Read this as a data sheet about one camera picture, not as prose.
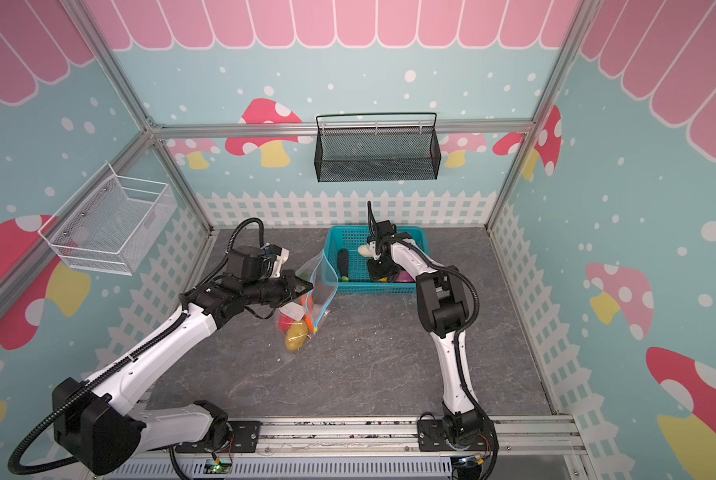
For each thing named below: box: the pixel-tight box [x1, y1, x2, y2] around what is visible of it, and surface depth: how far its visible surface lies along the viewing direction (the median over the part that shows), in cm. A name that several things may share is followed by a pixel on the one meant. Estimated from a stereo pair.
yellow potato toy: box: [285, 320, 308, 351], surface depth 88 cm
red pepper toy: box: [278, 314, 295, 332], surface depth 91 cm
